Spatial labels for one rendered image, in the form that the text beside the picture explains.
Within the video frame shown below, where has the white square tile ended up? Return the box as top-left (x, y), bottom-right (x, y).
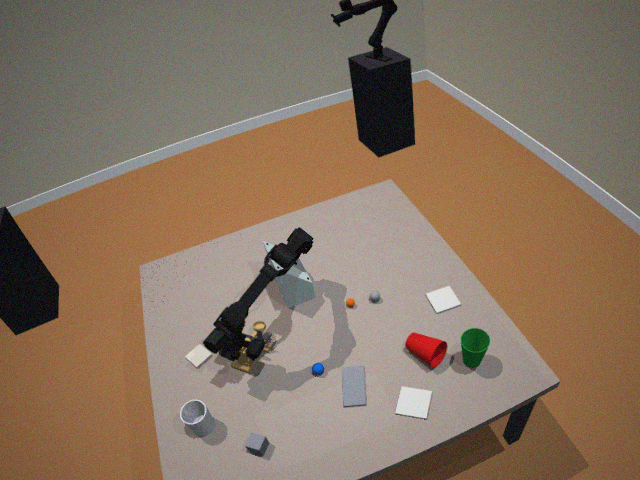
top-left (426, 286), bottom-right (461, 314)
top-left (185, 344), bottom-right (212, 369)
top-left (395, 386), bottom-right (432, 420)

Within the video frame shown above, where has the red plastic cup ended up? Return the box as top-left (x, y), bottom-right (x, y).
top-left (405, 332), bottom-right (448, 368)

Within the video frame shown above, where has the green plastic cup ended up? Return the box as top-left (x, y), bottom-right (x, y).
top-left (460, 328), bottom-right (491, 368)

